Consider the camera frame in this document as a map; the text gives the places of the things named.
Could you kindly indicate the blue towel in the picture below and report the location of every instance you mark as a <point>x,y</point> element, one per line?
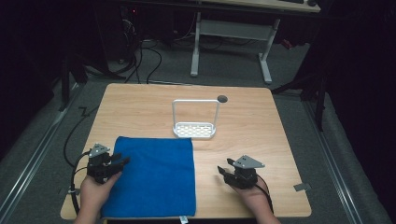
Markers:
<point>155,177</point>

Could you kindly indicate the round black table grommet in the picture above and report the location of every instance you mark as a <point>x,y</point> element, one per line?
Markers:
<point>222,99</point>

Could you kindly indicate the metal floor rail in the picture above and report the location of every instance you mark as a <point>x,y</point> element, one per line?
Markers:
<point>34,158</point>
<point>333,161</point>

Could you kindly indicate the black computer mouse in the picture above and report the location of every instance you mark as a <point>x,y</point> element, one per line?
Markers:
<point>311,2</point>

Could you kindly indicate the black keyboard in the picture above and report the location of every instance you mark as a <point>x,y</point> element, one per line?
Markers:
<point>291,1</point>

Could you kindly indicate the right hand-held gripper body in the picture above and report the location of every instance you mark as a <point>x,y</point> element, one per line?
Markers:
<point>244,175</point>

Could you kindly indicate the grey tape piece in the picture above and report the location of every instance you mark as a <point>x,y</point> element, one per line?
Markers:
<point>302,187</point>

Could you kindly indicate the black metal stand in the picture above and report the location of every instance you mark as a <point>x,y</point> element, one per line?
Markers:
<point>67,81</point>
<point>313,84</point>

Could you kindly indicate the person's right hand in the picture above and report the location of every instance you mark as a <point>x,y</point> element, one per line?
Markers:
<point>253,199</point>

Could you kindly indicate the person's left hand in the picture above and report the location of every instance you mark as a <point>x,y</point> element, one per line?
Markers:
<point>93,193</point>

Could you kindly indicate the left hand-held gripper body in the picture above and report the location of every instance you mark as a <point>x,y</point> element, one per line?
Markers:
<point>99,166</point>

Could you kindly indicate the black computer tower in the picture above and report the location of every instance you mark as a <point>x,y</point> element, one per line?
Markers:
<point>121,34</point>

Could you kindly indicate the small red object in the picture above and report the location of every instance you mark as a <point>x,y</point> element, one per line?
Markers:
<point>287,43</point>

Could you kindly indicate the white-legged wooden desk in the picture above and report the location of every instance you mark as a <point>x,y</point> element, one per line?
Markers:
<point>236,29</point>

